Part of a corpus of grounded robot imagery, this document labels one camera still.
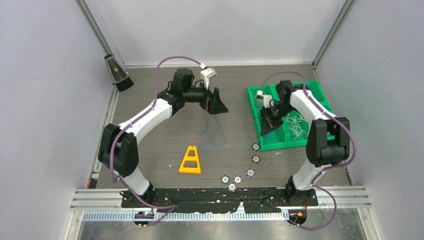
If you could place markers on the black corner-mounted lamp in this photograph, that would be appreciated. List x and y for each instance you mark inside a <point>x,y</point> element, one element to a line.
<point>121,79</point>

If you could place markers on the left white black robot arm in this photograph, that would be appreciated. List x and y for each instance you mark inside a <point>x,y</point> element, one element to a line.
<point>118,149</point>

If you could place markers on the yellow triangular plastic piece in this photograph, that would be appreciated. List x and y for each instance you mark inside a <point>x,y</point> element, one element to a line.
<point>190,156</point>

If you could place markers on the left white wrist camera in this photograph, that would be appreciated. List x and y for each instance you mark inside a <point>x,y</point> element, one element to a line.
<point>206,74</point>

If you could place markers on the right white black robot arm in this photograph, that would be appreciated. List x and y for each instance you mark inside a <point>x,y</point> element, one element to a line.
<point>328,141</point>

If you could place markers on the green six-compartment bin tray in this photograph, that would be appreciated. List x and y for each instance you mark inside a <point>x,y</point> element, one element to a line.
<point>295,130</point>

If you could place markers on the aluminium front rail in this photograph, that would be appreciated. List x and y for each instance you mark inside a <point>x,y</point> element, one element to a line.
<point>105,204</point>

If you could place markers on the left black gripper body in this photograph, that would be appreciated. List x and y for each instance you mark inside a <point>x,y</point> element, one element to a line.
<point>210,104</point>

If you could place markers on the blue poker chip middle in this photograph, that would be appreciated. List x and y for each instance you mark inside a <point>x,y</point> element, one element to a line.
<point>237,179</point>

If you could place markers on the brown poker chip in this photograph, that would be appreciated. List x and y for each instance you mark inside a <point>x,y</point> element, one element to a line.
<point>256,159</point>

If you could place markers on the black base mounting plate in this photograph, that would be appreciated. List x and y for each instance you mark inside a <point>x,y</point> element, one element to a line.
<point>220,200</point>

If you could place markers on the blue poker chip right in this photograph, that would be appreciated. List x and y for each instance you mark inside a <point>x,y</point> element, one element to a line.
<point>250,173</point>

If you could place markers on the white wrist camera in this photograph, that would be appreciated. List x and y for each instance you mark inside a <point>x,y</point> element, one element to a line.
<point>263,99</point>
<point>206,74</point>

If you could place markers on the blue poker chip bottom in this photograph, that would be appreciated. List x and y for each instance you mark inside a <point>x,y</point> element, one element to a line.
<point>232,187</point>

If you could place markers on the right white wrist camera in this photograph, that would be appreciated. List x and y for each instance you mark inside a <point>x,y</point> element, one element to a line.
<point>263,99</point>

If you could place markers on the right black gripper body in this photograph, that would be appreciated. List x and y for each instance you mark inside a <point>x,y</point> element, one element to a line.
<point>273,116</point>

